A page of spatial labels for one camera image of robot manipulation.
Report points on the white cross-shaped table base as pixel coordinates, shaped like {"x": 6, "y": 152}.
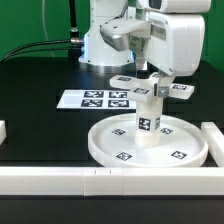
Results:
{"x": 142, "y": 90}

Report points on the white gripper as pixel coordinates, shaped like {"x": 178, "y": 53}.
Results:
{"x": 170, "y": 42}

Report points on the white right fence rail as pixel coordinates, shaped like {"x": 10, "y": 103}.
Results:
{"x": 215, "y": 140}

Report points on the white left fence rail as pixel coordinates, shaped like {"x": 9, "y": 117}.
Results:
{"x": 2, "y": 131}

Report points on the white round table top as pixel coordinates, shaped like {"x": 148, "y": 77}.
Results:
{"x": 111, "y": 142}

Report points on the white fence rail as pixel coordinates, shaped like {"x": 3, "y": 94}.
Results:
{"x": 111, "y": 181}
{"x": 2, "y": 131}
{"x": 215, "y": 140}

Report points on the white front fence rail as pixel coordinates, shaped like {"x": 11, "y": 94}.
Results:
{"x": 111, "y": 181}

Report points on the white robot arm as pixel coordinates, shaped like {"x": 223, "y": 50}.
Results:
{"x": 105, "y": 10}

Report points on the white marker sheet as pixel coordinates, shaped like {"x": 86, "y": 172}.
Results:
{"x": 95, "y": 99}

